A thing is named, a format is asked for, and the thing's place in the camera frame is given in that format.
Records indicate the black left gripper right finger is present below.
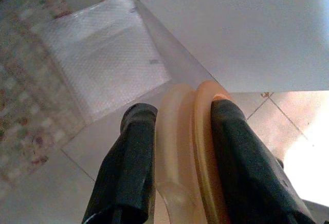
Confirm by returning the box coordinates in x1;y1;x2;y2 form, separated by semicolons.
210;98;317;224

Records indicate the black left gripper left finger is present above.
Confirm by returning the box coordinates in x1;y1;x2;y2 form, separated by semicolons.
81;102;158;224

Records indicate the orange lidded plastic container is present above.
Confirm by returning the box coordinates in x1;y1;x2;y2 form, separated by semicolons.
154;80;233;224

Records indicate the black fridge door white inside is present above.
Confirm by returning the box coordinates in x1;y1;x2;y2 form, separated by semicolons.
117;0;329;93

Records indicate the clear bubble wrap sheet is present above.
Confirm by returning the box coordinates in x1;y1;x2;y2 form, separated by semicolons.
30;0;172;122

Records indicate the patterned floor mat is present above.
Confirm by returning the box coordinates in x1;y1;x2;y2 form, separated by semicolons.
0;0;85;183

